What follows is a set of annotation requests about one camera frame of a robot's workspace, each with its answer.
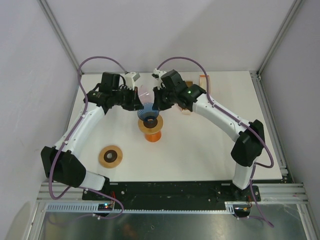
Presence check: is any blue ribbed glass dripper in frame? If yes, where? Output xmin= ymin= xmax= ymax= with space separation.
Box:
xmin=137 ymin=102 xmax=159 ymax=123

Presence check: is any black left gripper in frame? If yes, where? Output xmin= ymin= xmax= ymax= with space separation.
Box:
xmin=112 ymin=85 xmax=144 ymax=112

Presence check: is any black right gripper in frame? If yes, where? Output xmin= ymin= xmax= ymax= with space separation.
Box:
xmin=153 ymin=85 xmax=177 ymax=112

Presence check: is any orange box of white filters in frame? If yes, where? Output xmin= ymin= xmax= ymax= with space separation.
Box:
xmin=198 ymin=74 xmax=210 ymax=93

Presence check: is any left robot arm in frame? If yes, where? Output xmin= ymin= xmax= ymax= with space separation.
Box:
xmin=40 ymin=71 xmax=144 ymax=200

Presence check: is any orange glass carafe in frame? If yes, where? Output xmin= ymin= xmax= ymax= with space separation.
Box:
xmin=144 ymin=131 xmax=162 ymax=143

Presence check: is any pink glass dripper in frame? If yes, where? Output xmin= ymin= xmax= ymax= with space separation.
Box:
xmin=138 ymin=85 xmax=152 ymax=104

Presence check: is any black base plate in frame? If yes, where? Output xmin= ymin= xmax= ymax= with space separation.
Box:
xmin=82 ymin=180 xmax=261 ymax=210

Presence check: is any grey cable duct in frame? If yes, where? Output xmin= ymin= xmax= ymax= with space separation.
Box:
xmin=45 ymin=202 xmax=250 ymax=215

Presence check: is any wooden dripper holder ring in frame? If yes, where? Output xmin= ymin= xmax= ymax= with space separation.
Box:
xmin=137 ymin=114 xmax=164 ymax=135

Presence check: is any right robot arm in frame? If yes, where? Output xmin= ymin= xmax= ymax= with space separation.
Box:
xmin=152 ymin=69 xmax=265 ymax=201

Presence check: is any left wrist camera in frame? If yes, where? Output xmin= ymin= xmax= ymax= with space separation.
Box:
xmin=124 ymin=71 xmax=140 ymax=90

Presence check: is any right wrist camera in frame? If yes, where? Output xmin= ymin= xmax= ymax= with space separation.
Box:
xmin=151 ymin=68 xmax=167 ymax=84

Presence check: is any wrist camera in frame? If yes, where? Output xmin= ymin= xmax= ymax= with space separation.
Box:
xmin=124 ymin=71 xmax=140 ymax=90
xmin=151 ymin=68 xmax=167 ymax=84

